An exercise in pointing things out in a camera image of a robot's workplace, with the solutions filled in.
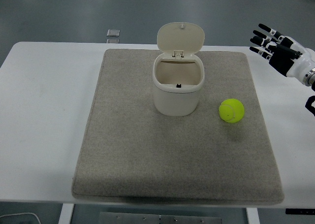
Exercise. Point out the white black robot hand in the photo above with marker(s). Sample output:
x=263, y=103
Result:
x=299, y=59

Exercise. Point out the yellow-green tennis ball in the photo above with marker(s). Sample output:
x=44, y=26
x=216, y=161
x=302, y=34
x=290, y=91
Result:
x=231, y=110

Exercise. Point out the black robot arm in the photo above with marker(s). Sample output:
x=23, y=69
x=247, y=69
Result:
x=311, y=77

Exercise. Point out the cream box with hinged lid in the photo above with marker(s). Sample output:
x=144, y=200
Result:
x=176, y=99

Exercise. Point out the black table control panel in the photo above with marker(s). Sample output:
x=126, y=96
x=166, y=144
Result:
x=300, y=211

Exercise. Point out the white table leg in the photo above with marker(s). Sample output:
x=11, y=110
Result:
x=66, y=214
x=252, y=216

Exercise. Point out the grey-beige felt mat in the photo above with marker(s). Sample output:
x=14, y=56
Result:
x=157, y=147

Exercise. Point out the silver floor socket plate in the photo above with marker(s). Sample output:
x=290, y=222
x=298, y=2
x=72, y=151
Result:
x=113, y=41
x=113, y=32

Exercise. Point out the grey metal plate with screws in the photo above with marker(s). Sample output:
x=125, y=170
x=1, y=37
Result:
x=160, y=219

